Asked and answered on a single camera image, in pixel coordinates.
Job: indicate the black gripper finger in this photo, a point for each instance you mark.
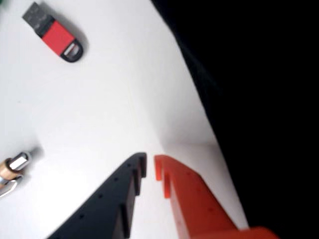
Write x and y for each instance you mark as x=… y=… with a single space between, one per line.
x=107 y=209

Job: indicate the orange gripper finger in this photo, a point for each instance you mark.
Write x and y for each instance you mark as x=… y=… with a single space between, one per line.
x=197 y=206

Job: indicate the red and black usb stick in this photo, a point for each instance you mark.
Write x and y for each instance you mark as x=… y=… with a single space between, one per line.
x=57 y=37

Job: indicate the black fabric bag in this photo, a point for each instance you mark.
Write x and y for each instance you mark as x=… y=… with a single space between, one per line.
x=261 y=87

